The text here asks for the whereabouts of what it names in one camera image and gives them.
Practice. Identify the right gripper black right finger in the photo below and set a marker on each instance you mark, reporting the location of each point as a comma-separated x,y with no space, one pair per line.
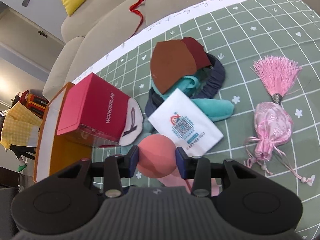
196,168

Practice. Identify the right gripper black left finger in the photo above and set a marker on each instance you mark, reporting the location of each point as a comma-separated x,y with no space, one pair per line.
117,167

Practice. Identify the pink round ball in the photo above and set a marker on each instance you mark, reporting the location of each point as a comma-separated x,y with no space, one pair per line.
156,156

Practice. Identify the light pink fabric piece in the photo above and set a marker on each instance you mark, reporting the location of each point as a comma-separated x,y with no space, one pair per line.
174,179

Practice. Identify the teal felt cutout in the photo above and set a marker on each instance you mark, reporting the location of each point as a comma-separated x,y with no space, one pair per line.
147,130

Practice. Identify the white tissue pack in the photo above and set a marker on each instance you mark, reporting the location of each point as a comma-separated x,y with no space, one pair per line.
179,119

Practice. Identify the red lidded clear box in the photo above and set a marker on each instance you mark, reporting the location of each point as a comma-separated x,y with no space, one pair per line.
94,113

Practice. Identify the teal fabric piece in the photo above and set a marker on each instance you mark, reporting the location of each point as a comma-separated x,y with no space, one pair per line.
215,110

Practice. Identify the navy blue fabric band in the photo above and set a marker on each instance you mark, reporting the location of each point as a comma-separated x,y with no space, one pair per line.
210,86

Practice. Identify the red orange stools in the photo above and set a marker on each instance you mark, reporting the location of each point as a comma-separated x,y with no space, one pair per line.
35,104

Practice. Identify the yellow checked covered table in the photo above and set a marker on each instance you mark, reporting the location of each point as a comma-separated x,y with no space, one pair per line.
20,127

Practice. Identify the dark red felt piece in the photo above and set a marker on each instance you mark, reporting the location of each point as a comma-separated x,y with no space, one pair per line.
197,51

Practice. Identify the brown felt piece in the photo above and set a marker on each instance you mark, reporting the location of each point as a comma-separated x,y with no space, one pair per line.
170,61

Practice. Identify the pink tassel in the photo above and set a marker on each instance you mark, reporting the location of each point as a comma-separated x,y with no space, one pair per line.
278,75

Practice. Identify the beige sofa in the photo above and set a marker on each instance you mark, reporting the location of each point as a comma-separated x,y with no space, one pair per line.
96,28

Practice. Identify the green grid tablecloth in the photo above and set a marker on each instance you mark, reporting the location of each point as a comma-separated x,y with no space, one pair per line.
237,33

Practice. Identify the pink satin drawstring pouch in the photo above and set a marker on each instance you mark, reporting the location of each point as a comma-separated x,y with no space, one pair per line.
273,126

